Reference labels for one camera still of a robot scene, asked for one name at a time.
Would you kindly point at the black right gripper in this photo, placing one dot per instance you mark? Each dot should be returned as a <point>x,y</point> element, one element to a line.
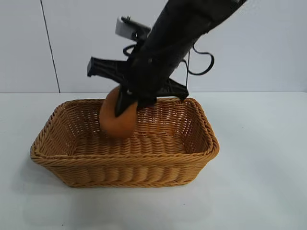
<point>158,62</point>

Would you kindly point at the orange bread roll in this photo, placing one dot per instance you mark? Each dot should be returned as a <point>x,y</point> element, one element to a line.
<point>111,125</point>

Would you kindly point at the woven wicker basket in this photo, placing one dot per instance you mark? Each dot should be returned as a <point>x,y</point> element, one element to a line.
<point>124,165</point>

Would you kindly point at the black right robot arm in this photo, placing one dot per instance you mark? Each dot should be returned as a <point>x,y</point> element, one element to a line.
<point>199,10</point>

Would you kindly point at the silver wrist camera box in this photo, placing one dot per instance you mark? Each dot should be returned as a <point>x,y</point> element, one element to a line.
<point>123,28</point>

